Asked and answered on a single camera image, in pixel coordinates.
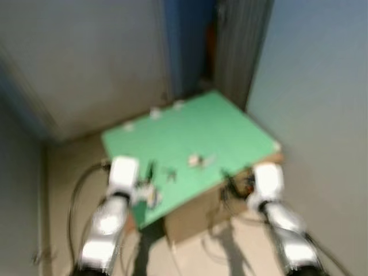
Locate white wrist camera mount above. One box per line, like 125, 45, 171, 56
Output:
108, 155, 140, 199
252, 163, 286, 202

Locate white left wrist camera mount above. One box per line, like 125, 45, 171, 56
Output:
108, 155, 140, 199

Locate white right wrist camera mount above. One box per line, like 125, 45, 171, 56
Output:
252, 163, 286, 202

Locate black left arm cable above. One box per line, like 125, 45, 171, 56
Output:
67, 162, 111, 256

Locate keys with white paper tag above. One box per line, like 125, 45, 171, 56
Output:
138, 183, 163, 209

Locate small dark key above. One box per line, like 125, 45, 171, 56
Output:
165, 166, 178, 182

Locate dark grey ribbed panel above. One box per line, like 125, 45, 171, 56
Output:
213, 0, 275, 111

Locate blue door panel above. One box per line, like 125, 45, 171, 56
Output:
163, 0, 218, 99

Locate keys with pale tag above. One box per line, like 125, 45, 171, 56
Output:
187, 152, 217, 170

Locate green table mat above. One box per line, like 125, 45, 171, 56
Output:
101, 89, 283, 231

